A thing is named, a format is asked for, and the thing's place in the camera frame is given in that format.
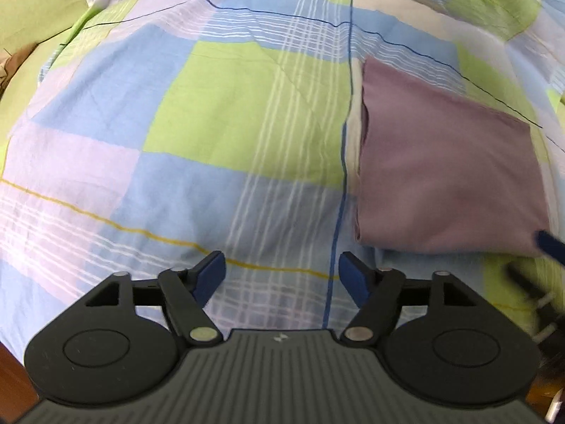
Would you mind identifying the purple sleeveless top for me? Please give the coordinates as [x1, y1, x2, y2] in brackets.
[356, 58, 550, 257]

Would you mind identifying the green covered sofa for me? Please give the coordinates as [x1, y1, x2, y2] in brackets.
[0, 0, 96, 98]

